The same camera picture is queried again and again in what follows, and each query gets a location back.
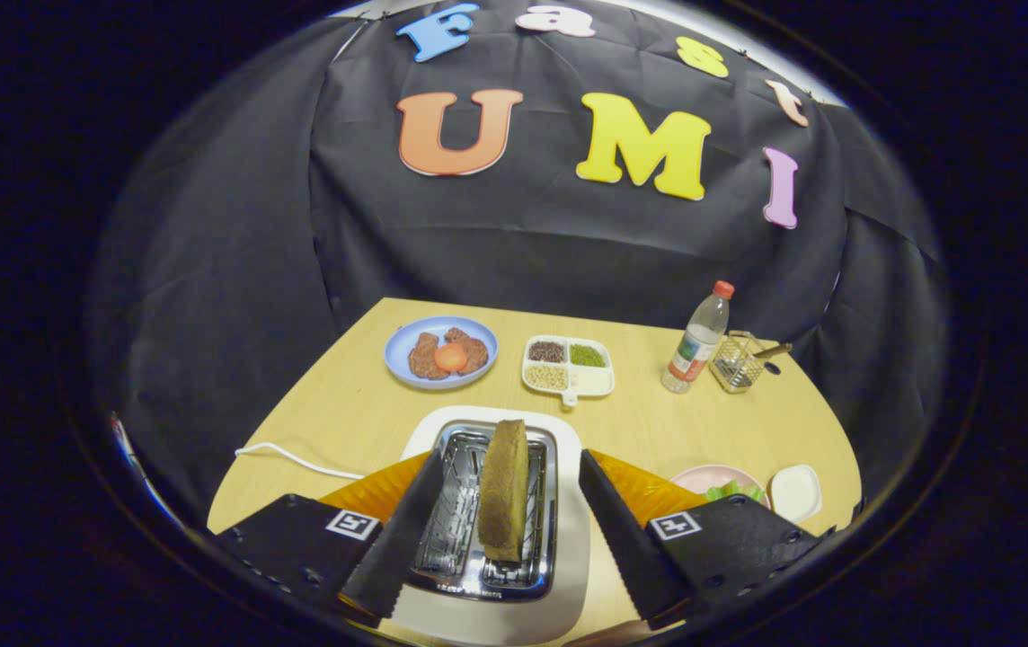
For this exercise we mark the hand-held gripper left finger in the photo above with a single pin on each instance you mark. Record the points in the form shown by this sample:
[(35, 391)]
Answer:
[(402, 530)]

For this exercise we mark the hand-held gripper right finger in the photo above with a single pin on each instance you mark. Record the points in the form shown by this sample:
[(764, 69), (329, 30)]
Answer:
[(617, 530)]

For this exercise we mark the brown bread slice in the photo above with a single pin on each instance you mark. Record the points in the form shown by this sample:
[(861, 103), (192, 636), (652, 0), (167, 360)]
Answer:
[(503, 494)]

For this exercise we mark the green lettuce leaf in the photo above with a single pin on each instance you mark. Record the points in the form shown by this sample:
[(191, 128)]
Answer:
[(734, 491)]

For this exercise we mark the white toaster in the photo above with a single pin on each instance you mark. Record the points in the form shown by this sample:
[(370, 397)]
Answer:
[(568, 557)]

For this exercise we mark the pink round plate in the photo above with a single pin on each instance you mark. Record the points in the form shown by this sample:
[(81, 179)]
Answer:
[(703, 476)]

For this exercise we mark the white divided bean tray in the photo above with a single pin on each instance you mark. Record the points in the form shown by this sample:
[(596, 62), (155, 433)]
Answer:
[(599, 382)]

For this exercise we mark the brown steak piece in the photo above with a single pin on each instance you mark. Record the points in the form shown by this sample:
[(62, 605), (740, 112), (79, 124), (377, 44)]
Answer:
[(475, 350), (424, 359)]

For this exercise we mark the blue round plate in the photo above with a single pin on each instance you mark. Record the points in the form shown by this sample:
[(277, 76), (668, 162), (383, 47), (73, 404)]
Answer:
[(402, 355)]

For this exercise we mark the red tomato slice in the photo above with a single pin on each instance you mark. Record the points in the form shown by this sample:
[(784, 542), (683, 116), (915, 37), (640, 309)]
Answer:
[(451, 358)]

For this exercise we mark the white square dish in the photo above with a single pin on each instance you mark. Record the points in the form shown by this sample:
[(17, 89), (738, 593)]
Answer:
[(797, 492)]

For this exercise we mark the clear plastic water bottle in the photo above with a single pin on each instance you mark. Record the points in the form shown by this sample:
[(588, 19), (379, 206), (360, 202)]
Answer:
[(698, 346)]

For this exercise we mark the wooden utensils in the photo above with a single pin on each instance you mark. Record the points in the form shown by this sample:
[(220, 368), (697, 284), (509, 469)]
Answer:
[(775, 350)]

